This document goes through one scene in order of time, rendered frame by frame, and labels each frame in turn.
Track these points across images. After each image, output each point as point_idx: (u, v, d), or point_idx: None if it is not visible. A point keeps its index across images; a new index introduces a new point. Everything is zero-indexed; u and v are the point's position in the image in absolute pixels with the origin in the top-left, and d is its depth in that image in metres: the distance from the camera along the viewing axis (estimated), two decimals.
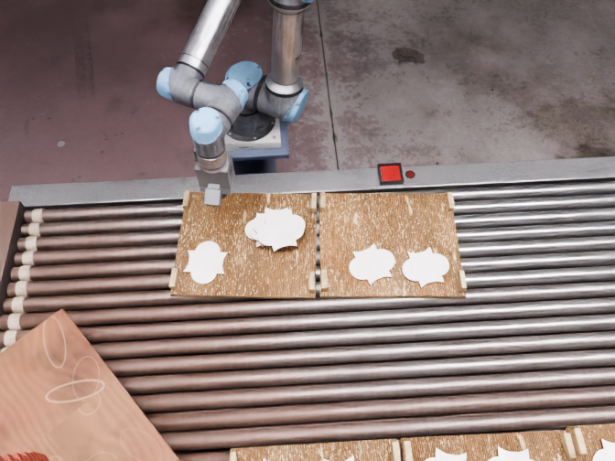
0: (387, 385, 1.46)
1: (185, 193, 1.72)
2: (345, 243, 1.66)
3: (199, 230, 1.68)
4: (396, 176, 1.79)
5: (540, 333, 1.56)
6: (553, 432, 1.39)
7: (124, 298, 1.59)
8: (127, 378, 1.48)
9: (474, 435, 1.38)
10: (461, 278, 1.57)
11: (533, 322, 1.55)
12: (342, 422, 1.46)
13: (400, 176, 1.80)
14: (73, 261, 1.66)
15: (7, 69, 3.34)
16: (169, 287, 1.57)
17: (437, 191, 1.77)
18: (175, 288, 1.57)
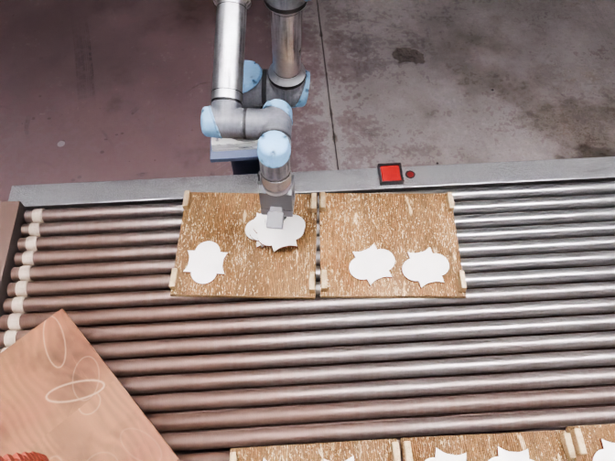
0: (387, 385, 1.46)
1: (185, 193, 1.72)
2: (345, 243, 1.66)
3: (199, 230, 1.68)
4: (396, 176, 1.79)
5: (540, 333, 1.56)
6: (553, 432, 1.39)
7: (124, 298, 1.59)
8: (127, 378, 1.48)
9: (474, 435, 1.38)
10: (461, 278, 1.57)
11: (533, 322, 1.55)
12: (342, 422, 1.46)
13: (400, 176, 1.80)
14: (73, 261, 1.66)
15: (7, 69, 3.34)
16: (169, 287, 1.57)
17: (437, 191, 1.77)
18: (175, 288, 1.57)
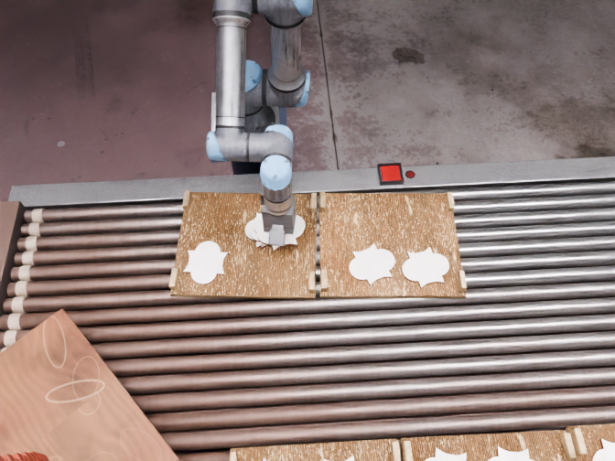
0: (387, 385, 1.46)
1: (185, 193, 1.72)
2: (345, 243, 1.66)
3: (199, 230, 1.68)
4: (396, 176, 1.79)
5: (540, 333, 1.56)
6: (553, 432, 1.39)
7: (124, 298, 1.59)
8: (127, 378, 1.48)
9: (474, 435, 1.38)
10: (461, 278, 1.57)
11: (533, 322, 1.55)
12: (342, 422, 1.46)
13: (400, 176, 1.80)
14: (73, 261, 1.66)
15: (7, 69, 3.34)
16: (169, 287, 1.57)
17: (437, 191, 1.77)
18: (175, 288, 1.57)
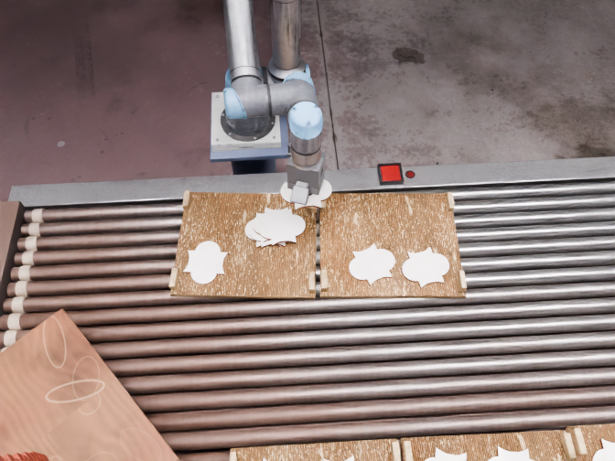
0: (387, 385, 1.46)
1: (185, 193, 1.72)
2: (345, 243, 1.66)
3: (199, 230, 1.68)
4: (396, 176, 1.79)
5: (540, 333, 1.56)
6: (553, 432, 1.39)
7: (124, 298, 1.59)
8: (127, 378, 1.48)
9: (474, 435, 1.38)
10: (461, 278, 1.57)
11: (533, 322, 1.55)
12: (342, 422, 1.46)
13: (400, 176, 1.80)
14: (73, 261, 1.66)
15: (7, 69, 3.34)
16: (169, 287, 1.57)
17: (437, 191, 1.77)
18: (175, 288, 1.57)
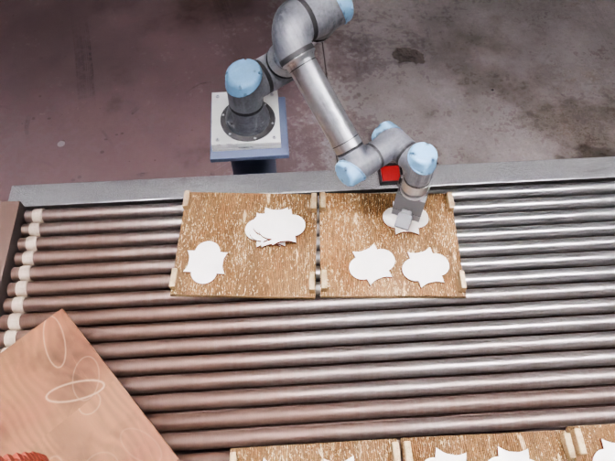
0: (387, 385, 1.46)
1: (185, 193, 1.72)
2: (345, 243, 1.66)
3: (199, 230, 1.68)
4: (396, 176, 1.79)
5: (540, 333, 1.56)
6: (553, 432, 1.39)
7: (124, 298, 1.59)
8: (127, 378, 1.48)
9: (474, 435, 1.38)
10: (461, 278, 1.57)
11: (533, 322, 1.55)
12: (342, 422, 1.46)
13: (400, 176, 1.80)
14: (73, 261, 1.66)
15: (7, 69, 3.34)
16: (169, 287, 1.57)
17: (437, 191, 1.77)
18: (175, 288, 1.57)
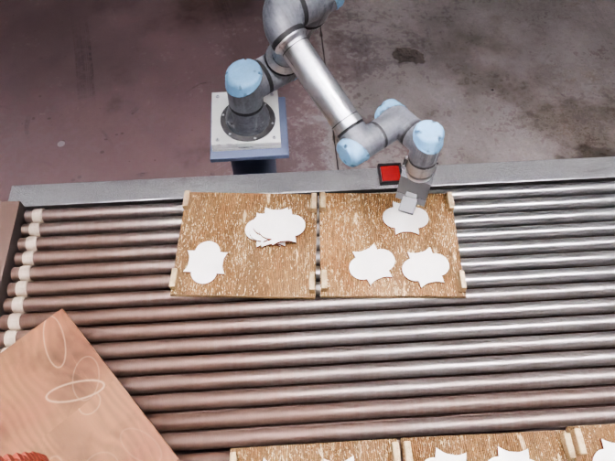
0: (387, 385, 1.46)
1: (185, 193, 1.72)
2: (345, 243, 1.66)
3: (199, 230, 1.68)
4: (396, 176, 1.79)
5: (540, 333, 1.56)
6: (553, 432, 1.39)
7: (124, 298, 1.59)
8: (127, 378, 1.48)
9: (474, 435, 1.38)
10: (461, 278, 1.57)
11: (533, 322, 1.55)
12: (342, 422, 1.46)
13: (400, 176, 1.80)
14: (73, 261, 1.66)
15: (7, 69, 3.34)
16: (169, 287, 1.57)
17: (437, 191, 1.77)
18: (175, 288, 1.57)
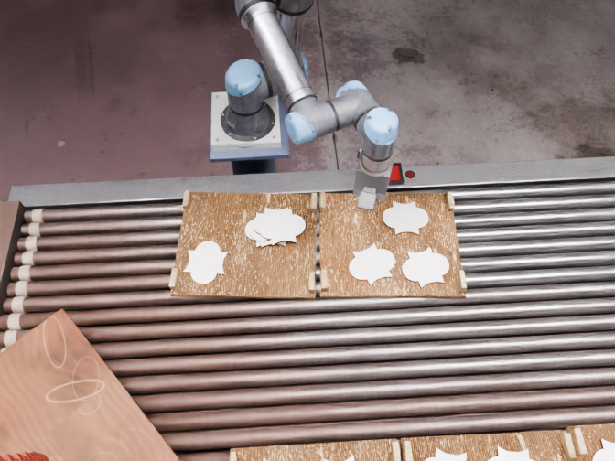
0: (387, 385, 1.46)
1: (185, 193, 1.72)
2: (345, 243, 1.66)
3: (199, 230, 1.68)
4: (396, 176, 1.79)
5: (540, 333, 1.56)
6: (553, 432, 1.39)
7: (124, 298, 1.59)
8: (127, 378, 1.48)
9: (474, 435, 1.38)
10: (461, 278, 1.57)
11: (533, 322, 1.55)
12: (342, 422, 1.46)
13: (400, 176, 1.80)
14: (73, 261, 1.66)
15: (7, 69, 3.34)
16: (169, 287, 1.57)
17: (437, 191, 1.77)
18: (175, 288, 1.57)
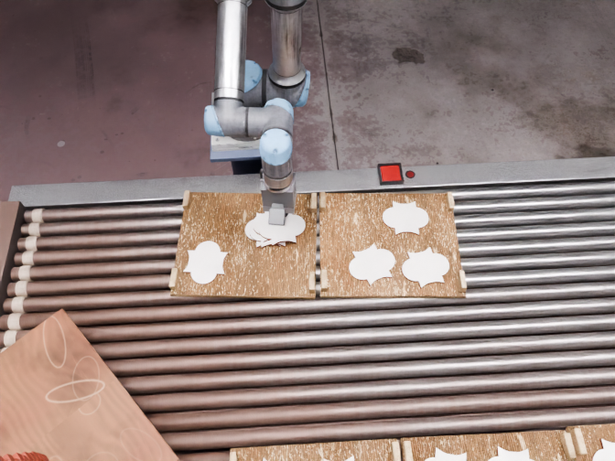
0: (387, 385, 1.46)
1: (185, 193, 1.72)
2: (345, 243, 1.66)
3: (199, 230, 1.68)
4: (396, 176, 1.79)
5: (540, 333, 1.56)
6: (553, 432, 1.39)
7: (124, 298, 1.59)
8: (127, 378, 1.48)
9: (474, 435, 1.38)
10: (461, 278, 1.57)
11: (533, 322, 1.55)
12: (342, 422, 1.46)
13: (400, 176, 1.80)
14: (73, 261, 1.66)
15: (7, 69, 3.34)
16: (169, 287, 1.57)
17: (437, 191, 1.77)
18: (175, 288, 1.57)
